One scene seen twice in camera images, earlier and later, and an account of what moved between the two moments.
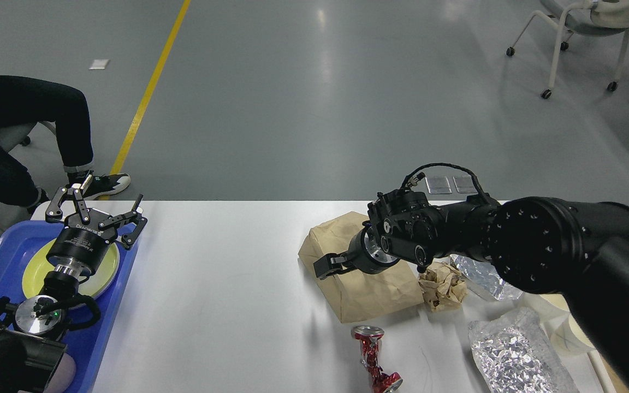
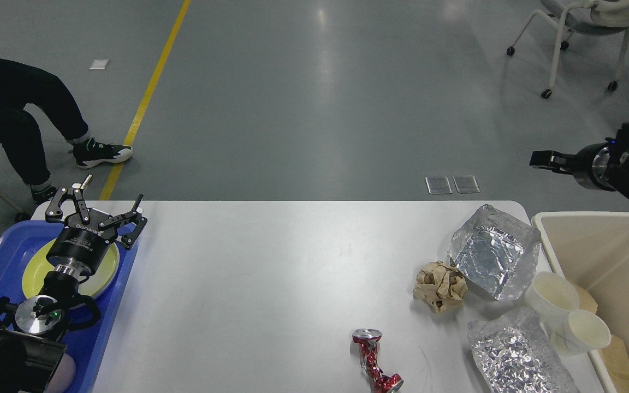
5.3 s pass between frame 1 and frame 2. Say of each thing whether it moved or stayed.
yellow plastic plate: stayed
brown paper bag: moved
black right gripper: moved
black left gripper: stayed
